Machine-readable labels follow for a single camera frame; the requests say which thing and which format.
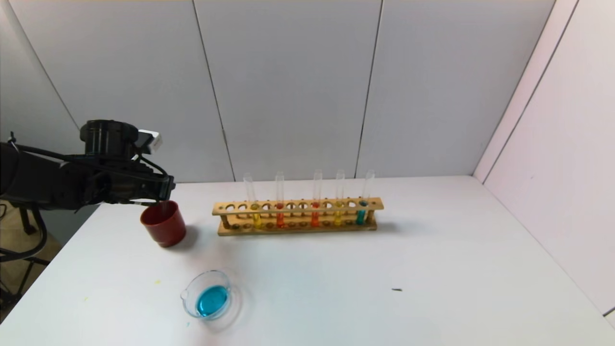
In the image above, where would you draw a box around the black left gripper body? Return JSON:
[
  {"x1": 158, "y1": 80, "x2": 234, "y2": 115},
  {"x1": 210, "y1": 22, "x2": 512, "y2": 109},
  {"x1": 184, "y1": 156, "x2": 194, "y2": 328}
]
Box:
[{"x1": 130, "y1": 175, "x2": 176, "y2": 202}]

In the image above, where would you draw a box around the red plastic cup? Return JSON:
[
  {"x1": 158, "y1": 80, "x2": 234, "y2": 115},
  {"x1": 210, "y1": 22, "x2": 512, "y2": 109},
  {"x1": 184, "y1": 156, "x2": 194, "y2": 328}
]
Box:
[{"x1": 140, "y1": 200, "x2": 187, "y2": 248}]

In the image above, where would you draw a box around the test tube with yellow liquid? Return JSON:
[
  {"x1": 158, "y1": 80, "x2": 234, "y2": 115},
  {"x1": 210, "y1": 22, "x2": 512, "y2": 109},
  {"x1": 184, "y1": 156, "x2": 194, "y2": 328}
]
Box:
[
  {"x1": 333, "y1": 169, "x2": 345, "y2": 227},
  {"x1": 242, "y1": 172, "x2": 263, "y2": 229}
]

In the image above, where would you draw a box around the test tube with red liquid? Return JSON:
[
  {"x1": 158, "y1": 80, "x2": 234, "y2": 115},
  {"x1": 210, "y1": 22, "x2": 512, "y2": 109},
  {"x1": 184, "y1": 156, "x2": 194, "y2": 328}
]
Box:
[
  {"x1": 310, "y1": 169, "x2": 322, "y2": 228},
  {"x1": 274, "y1": 171, "x2": 285, "y2": 229}
]

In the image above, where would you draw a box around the wooden test tube rack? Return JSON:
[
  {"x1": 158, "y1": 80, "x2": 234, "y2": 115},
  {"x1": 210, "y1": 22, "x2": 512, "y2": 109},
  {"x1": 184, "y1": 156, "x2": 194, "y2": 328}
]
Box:
[{"x1": 213, "y1": 197, "x2": 384, "y2": 236}]

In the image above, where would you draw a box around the test tube with blue liquid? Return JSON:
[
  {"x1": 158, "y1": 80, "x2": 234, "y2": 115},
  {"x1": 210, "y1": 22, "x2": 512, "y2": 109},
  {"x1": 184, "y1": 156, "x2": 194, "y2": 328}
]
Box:
[{"x1": 355, "y1": 168, "x2": 375, "y2": 226}]

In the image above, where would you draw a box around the clear glass dish with spout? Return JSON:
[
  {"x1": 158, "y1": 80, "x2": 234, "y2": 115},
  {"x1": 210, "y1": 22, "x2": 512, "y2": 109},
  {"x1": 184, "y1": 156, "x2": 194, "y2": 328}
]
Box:
[{"x1": 180, "y1": 270, "x2": 237, "y2": 321}]

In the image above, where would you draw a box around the black metal stand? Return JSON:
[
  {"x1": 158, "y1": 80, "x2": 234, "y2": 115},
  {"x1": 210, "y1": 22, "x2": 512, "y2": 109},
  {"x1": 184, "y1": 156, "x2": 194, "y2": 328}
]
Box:
[{"x1": 0, "y1": 202, "x2": 51, "y2": 310}]

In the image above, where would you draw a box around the thin black cable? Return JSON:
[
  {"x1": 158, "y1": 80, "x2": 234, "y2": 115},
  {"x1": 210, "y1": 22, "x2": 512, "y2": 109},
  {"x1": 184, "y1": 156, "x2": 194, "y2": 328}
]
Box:
[{"x1": 9, "y1": 132, "x2": 170, "y2": 179}]

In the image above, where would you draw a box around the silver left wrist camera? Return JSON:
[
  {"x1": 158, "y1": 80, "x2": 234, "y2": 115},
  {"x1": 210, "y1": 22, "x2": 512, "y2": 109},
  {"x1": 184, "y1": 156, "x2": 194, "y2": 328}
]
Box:
[{"x1": 136, "y1": 128, "x2": 163, "y2": 155}]

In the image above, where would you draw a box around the thick black cable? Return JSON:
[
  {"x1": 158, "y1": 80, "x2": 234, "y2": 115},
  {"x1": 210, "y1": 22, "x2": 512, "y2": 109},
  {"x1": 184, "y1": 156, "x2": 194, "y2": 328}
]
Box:
[{"x1": 0, "y1": 207, "x2": 49, "y2": 263}]

